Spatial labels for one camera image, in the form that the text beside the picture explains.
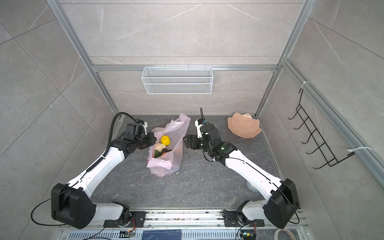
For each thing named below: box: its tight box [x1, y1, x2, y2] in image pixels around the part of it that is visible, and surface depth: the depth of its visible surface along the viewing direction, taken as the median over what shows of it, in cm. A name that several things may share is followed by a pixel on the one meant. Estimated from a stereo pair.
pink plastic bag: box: [147, 113, 191, 177], surface depth 85 cm
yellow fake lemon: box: [161, 135, 171, 146], surface depth 101 cm
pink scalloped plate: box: [227, 112, 262, 139], surface depth 114 cm
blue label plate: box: [141, 229, 182, 240], surface depth 70 cm
